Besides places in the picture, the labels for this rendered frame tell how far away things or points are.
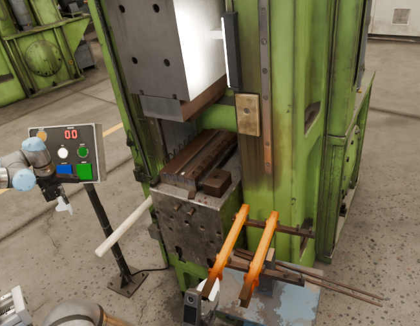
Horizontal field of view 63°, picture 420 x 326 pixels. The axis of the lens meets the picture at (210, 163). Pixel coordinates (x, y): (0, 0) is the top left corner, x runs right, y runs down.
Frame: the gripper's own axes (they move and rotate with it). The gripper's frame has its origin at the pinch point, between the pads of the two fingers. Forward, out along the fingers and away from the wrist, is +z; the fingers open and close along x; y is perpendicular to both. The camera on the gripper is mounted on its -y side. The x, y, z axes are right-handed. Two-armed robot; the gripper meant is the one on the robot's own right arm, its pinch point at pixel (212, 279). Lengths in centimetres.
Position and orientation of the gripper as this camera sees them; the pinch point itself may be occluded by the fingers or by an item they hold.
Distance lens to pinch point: 117.4
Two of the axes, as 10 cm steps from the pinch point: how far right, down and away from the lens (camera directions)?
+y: 1.2, 8.2, 5.7
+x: 9.2, 1.2, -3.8
